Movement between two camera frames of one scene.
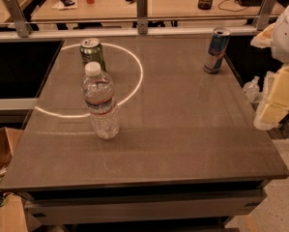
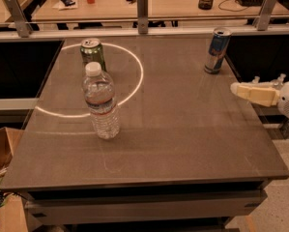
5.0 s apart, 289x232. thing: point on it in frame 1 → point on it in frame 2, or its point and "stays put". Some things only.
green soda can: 91,50 stays put
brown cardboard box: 2,147 stays put
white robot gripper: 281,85 → 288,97
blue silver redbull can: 216,51 stays put
